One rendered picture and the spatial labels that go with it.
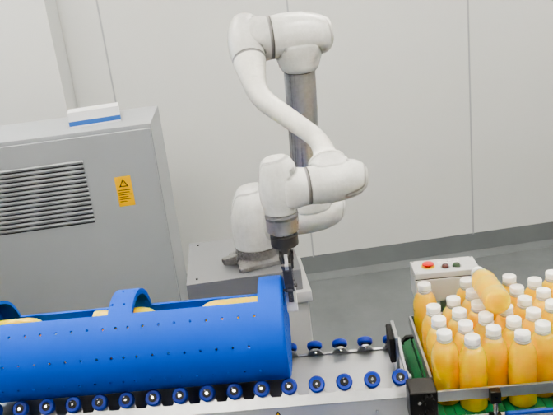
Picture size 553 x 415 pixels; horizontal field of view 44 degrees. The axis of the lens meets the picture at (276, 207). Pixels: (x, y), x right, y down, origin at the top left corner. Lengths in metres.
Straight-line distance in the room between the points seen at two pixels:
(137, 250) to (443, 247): 2.41
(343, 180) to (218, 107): 2.75
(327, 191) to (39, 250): 1.98
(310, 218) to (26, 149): 1.51
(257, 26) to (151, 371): 1.04
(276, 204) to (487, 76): 3.20
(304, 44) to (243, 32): 0.19
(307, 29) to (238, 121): 2.42
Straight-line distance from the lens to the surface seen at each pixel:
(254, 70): 2.02
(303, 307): 2.37
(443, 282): 2.19
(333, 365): 2.05
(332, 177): 1.77
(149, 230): 3.34
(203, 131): 4.49
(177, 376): 1.89
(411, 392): 1.79
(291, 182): 1.75
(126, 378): 1.92
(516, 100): 4.90
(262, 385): 1.92
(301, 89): 2.18
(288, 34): 2.11
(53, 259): 3.46
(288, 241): 1.81
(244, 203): 2.30
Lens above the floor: 2.01
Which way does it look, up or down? 18 degrees down
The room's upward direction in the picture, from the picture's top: 7 degrees counter-clockwise
